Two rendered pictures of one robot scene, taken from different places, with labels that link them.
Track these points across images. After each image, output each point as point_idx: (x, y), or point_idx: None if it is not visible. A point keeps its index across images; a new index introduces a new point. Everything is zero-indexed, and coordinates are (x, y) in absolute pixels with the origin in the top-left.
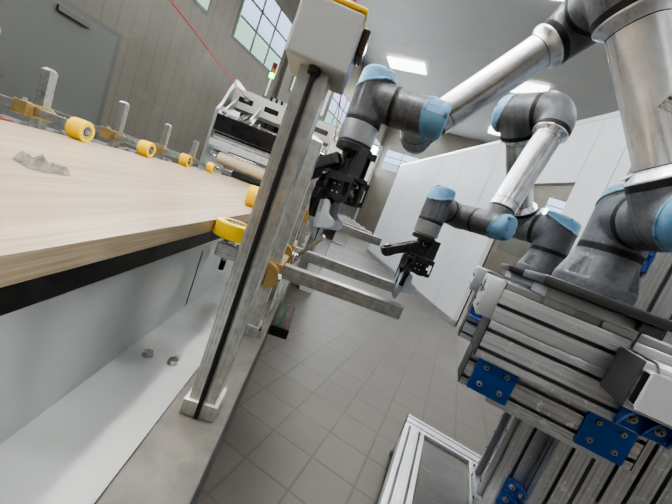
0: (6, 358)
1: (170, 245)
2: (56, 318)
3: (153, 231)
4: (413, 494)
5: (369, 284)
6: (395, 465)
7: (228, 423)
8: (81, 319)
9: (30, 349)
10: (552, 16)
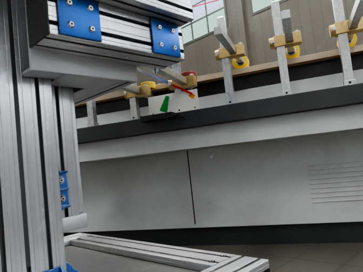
0: (101, 123)
1: (147, 101)
2: (109, 117)
3: (111, 94)
4: (122, 256)
5: (161, 74)
6: (154, 244)
7: (92, 130)
8: (116, 120)
9: (106, 123)
10: None
